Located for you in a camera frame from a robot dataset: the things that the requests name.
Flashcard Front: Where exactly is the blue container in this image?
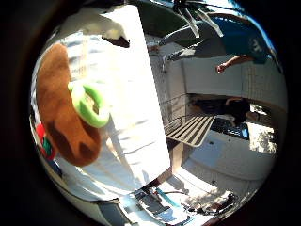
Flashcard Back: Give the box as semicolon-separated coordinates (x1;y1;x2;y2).
46;158;64;178

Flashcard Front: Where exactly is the brown bread plush toy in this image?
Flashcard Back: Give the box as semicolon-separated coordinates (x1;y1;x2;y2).
36;42;103;168

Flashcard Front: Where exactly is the person in teal shirt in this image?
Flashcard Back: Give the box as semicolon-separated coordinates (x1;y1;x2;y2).
147;12;277;74

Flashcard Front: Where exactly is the red tomato plush toy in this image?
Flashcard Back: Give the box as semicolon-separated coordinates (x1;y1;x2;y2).
35;122;57;161

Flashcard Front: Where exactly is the white slatted bench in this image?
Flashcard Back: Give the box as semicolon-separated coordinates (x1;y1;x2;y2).
164;114;217;149

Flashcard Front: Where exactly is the person in black shirt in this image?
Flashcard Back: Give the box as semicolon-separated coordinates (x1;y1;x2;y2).
192;97;261;126

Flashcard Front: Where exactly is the black laptop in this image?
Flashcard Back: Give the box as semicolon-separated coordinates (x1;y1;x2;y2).
210;117;250;140

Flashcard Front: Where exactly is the white strap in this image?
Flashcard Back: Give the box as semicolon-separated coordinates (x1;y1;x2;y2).
177;4;201;39
196;8;224;38

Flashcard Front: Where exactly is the green ring plush toy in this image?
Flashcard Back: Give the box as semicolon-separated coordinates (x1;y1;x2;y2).
68;82;111;129

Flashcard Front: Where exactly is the teal hose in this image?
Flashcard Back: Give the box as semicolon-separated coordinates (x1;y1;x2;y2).
154;187;182;209

